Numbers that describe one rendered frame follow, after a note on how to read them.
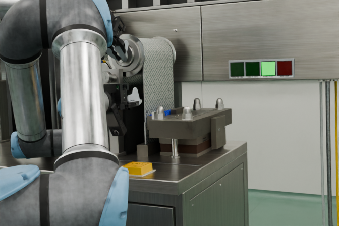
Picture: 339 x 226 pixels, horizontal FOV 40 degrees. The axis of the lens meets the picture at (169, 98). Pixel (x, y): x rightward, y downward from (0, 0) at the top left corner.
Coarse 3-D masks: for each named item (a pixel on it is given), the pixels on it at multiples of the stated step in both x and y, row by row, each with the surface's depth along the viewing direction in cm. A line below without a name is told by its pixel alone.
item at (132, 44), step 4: (124, 40) 163; (128, 40) 162; (132, 40) 163; (128, 44) 163; (132, 44) 162; (136, 44) 162; (136, 48) 161; (136, 52) 161; (136, 56) 162; (140, 56) 162; (112, 60) 166; (136, 60) 162; (116, 64) 165; (132, 64) 162; (136, 64) 162; (116, 68) 166; (120, 68) 165; (124, 68) 164; (128, 68) 163; (132, 68) 163
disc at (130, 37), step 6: (120, 36) 165; (126, 36) 164; (132, 36) 163; (138, 42) 162; (144, 54) 161; (144, 60) 162; (114, 66) 167; (126, 66) 165; (138, 66) 163; (126, 72) 165; (132, 72) 164
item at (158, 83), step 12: (144, 72) 163; (156, 72) 172; (168, 72) 181; (144, 84) 163; (156, 84) 172; (168, 84) 181; (144, 96) 164; (156, 96) 172; (168, 96) 181; (144, 108) 164; (168, 108) 181
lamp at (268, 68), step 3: (261, 63) 176; (264, 63) 176; (267, 63) 175; (270, 63) 175; (273, 63) 174; (264, 66) 176; (267, 66) 175; (270, 66) 175; (273, 66) 174; (264, 69) 176; (267, 69) 175; (270, 69) 175; (273, 69) 174; (264, 72) 176; (267, 72) 176; (270, 72) 175; (273, 72) 175
